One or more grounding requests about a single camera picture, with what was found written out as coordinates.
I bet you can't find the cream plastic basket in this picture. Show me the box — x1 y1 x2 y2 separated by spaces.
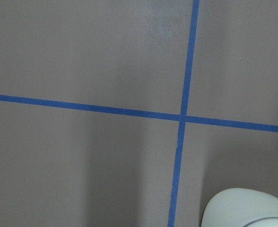
201 188 278 227

